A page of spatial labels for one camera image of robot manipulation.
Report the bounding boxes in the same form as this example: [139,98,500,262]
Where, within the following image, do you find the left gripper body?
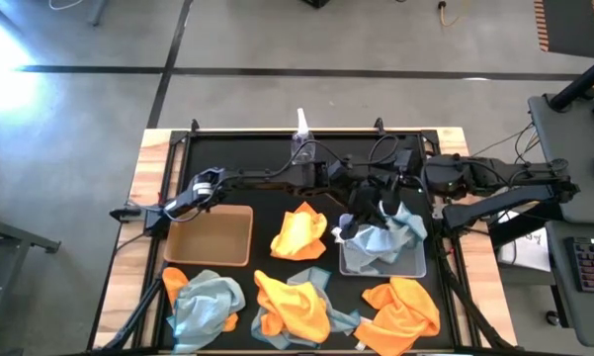
[348,171,381,213]

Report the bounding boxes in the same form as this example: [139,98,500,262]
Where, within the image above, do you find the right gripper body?
[393,165,429,200]

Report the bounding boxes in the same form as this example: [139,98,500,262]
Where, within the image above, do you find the blue microfiber towel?
[330,200,429,276]
[166,269,247,355]
[249,265,362,351]

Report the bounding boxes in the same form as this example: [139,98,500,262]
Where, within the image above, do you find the orange microfiber towel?
[353,275,442,356]
[269,201,329,262]
[161,266,240,333]
[253,269,332,345]

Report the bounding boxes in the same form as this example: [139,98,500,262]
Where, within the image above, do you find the clear plastic tray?
[336,212,428,279]

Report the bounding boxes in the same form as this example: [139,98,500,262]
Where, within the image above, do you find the clear spray bottle white nozzle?
[290,107,317,167]

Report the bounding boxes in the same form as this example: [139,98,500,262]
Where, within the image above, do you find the white paper sheet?
[496,212,552,273]

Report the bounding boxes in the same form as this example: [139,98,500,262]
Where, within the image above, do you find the tan plastic basket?
[162,204,255,268]

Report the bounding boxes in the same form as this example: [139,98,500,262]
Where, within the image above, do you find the grey workstation desk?
[527,93,594,348]

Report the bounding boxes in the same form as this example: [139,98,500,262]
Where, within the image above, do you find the black round pole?
[548,51,594,113]

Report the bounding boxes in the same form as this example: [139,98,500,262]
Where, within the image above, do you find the black backlit keyboard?
[565,235,594,295]

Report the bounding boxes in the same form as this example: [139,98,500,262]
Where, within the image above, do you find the black orange-striped floor mat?
[533,0,594,59]

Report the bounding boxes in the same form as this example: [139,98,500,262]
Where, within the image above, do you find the grey metal leg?
[91,0,111,27]

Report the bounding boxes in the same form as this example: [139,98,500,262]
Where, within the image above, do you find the grey side table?
[0,212,62,356]

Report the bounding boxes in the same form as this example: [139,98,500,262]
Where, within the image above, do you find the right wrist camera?
[393,148,414,172]

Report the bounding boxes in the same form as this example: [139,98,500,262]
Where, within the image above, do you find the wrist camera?
[393,148,414,172]
[326,160,348,183]

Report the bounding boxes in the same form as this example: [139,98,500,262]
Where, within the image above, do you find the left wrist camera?
[326,160,348,183]

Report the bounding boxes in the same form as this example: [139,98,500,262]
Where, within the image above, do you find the black floor cable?
[468,121,543,167]

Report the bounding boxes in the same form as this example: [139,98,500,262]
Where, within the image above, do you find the yellow cable with black plug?
[437,0,473,29]

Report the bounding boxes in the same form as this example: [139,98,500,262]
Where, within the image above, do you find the black aluminium table frame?
[86,117,520,356]

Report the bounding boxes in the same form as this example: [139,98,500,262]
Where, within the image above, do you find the black side bracket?
[109,207,142,223]

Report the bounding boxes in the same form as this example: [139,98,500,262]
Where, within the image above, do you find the white floor cable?
[47,0,88,11]

